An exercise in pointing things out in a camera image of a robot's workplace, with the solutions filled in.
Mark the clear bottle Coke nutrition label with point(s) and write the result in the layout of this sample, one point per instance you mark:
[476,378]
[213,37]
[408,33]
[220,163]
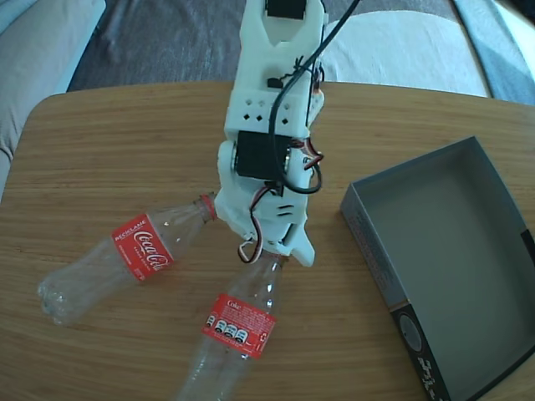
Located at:
[238,323]

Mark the white cloth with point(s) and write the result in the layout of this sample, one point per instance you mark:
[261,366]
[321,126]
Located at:
[409,50]

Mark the clear bottle Coca-Cola logo label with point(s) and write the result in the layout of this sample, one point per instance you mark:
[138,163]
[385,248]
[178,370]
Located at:
[142,248]

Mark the dark grey rug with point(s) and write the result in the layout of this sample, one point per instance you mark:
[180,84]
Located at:
[167,42]

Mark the grey cardboard box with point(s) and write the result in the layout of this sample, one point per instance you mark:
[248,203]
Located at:
[443,234]

